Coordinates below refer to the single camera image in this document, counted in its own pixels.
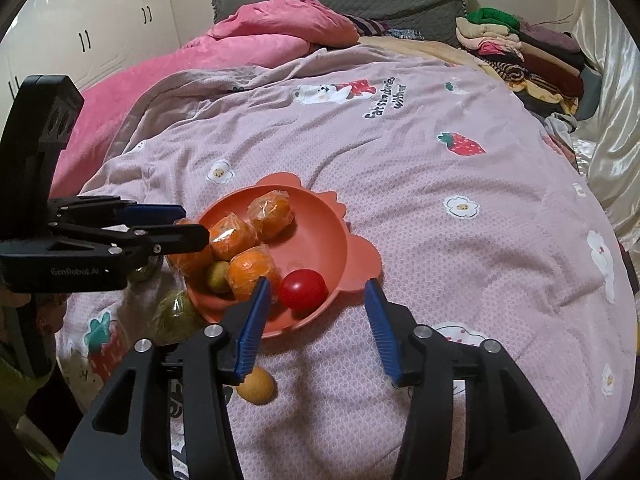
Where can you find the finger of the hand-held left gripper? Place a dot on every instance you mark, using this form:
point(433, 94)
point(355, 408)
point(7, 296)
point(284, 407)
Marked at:
point(155, 212)
point(175, 240)

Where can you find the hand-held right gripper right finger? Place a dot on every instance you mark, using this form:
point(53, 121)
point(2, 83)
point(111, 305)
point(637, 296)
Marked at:
point(380, 330)

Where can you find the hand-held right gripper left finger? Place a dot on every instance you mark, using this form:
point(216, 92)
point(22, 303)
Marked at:
point(252, 330)

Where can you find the large orange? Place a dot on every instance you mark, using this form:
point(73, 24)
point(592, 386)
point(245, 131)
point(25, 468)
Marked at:
point(187, 260)

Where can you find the brown longan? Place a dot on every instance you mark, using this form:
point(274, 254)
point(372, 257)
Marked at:
point(218, 276)
point(256, 384)

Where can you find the red tomato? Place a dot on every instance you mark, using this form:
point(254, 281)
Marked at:
point(302, 287)

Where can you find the large green fruit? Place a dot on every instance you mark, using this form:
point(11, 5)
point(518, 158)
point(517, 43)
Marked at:
point(175, 315)

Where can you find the small orange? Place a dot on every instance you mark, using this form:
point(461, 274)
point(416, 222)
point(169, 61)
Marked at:
point(272, 215)

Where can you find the orange bear-shaped plate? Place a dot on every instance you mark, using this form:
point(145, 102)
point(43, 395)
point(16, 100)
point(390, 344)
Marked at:
point(310, 240)

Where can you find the person's left hand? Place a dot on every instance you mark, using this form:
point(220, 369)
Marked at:
point(14, 298)

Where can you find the green cloth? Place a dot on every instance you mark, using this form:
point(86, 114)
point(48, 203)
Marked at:
point(20, 390)

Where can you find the strawberry printed pink quilt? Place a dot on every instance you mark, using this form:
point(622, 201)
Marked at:
point(450, 210)

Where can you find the pink fleece blanket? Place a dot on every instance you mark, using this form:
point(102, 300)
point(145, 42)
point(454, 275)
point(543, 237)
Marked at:
point(200, 70)

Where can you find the white wardrobe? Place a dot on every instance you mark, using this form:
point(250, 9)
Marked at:
point(100, 10)

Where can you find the beige bed sheet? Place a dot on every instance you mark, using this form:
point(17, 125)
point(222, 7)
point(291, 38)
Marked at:
point(425, 50)

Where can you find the dark patterned cloth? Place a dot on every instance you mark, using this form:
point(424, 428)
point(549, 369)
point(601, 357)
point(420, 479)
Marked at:
point(400, 33)

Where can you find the cream satin curtain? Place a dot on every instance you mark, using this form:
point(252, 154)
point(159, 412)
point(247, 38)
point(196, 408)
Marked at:
point(615, 135)

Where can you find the stack of folded clothes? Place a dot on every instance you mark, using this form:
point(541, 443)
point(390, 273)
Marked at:
point(530, 60)

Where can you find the grey headboard cushion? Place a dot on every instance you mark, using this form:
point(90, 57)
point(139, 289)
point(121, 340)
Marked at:
point(400, 0)

